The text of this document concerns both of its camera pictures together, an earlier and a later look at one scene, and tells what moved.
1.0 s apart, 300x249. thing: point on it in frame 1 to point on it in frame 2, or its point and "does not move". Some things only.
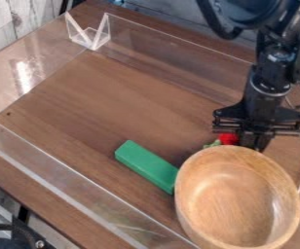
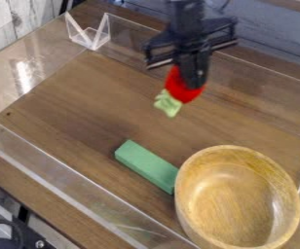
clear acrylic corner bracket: x=87 y=37 does not move
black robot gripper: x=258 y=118 to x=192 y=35
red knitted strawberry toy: x=224 y=138 to x=175 y=92
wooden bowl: x=237 y=199 does not move
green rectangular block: x=147 y=164 does not move
